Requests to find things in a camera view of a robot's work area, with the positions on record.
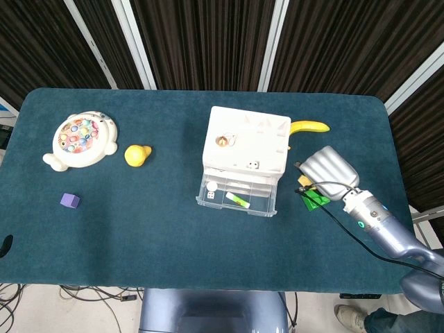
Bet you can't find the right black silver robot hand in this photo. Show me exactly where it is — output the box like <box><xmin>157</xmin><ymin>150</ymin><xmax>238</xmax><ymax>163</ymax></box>
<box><xmin>293</xmin><ymin>145</ymin><xmax>361</xmax><ymax>203</ymax></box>

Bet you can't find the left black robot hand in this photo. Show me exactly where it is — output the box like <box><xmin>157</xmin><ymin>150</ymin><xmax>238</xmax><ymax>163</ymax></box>
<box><xmin>0</xmin><ymin>234</ymin><xmax>14</xmax><ymax>259</ymax></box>

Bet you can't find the clear plastic drawer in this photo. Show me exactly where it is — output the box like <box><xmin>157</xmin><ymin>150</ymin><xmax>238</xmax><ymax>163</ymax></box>
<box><xmin>195</xmin><ymin>171</ymin><xmax>280</xmax><ymax>219</ymax></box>

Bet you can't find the white plastic drawer unit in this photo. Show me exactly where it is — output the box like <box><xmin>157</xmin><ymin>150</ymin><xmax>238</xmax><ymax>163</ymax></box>
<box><xmin>201</xmin><ymin>105</ymin><xmax>292</xmax><ymax>197</ymax></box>

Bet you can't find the green building block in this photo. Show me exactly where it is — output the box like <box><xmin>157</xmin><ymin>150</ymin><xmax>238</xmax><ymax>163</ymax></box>
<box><xmin>300</xmin><ymin>189</ymin><xmax>332</xmax><ymax>212</ymax></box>

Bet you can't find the yellow toy banana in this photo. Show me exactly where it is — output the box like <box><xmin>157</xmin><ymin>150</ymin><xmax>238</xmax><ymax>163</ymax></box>
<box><xmin>289</xmin><ymin>119</ymin><xmax>331</xmax><ymax>135</ymax></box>

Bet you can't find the purple cube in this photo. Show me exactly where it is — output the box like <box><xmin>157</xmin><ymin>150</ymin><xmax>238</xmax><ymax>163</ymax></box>
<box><xmin>60</xmin><ymin>192</ymin><xmax>83</xmax><ymax>210</ymax></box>

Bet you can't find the green white marker pen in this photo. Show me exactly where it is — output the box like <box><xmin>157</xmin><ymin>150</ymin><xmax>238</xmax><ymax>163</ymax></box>
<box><xmin>225</xmin><ymin>192</ymin><xmax>251</xmax><ymax>209</ymax></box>

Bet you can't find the white round fishing game toy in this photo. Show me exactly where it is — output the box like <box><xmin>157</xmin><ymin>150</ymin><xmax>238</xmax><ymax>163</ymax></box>
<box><xmin>42</xmin><ymin>110</ymin><xmax>119</xmax><ymax>173</ymax></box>

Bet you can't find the teal table mat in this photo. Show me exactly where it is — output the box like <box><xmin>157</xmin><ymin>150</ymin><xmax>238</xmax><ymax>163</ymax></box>
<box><xmin>0</xmin><ymin>87</ymin><xmax>426</xmax><ymax>295</ymax></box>

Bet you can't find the white blue sign panel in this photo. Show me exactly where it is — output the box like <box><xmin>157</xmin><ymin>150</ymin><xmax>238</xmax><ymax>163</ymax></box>
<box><xmin>0</xmin><ymin>96</ymin><xmax>20</xmax><ymax>121</ymax></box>

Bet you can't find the white shoe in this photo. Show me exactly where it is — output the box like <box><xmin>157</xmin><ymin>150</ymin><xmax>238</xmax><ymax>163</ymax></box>
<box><xmin>333</xmin><ymin>304</ymin><xmax>369</xmax><ymax>329</ymax></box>

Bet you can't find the yellow toy pear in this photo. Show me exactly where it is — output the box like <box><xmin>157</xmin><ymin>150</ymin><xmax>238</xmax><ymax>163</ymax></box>
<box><xmin>123</xmin><ymin>144</ymin><xmax>153</xmax><ymax>169</ymax></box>

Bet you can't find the blue-grey robot torso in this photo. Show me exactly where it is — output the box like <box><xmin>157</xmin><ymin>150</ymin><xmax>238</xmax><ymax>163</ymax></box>
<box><xmin>138</xmin><ymin>287</ymin><xmax>289</xmax><ymax>333</ymax></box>

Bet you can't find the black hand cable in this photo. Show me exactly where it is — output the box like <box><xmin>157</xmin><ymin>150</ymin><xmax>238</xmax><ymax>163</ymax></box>
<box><xmin>293</xmin><ymin>161</ymin><xmax>444</xmax><ymax>278</ymax></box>

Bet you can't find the white partition post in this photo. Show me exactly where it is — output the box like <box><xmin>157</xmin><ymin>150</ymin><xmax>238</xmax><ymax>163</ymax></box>
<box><xmin>64</xmin><ymin>0</ymin><xmax>119</xmax><ymax>89</ymax></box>
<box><xmin>110</xmin><ymin>0</ymin><xmax>157</xmax><ymax>90</ymax></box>
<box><xmin>257</xmin><ymin>0</ymin><xmax>291</xmax><ymax>93</ymax></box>
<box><xmin>384</xmin><ymin>44</ymin><xmax>444</xmax><ymax>115</ymax></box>

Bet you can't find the floor cable bundle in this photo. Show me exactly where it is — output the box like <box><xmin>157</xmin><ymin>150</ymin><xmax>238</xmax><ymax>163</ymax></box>
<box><xmin>0</xmin><ymin>282</ymin><xmax>143</xmax><ymax>333</ymax></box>

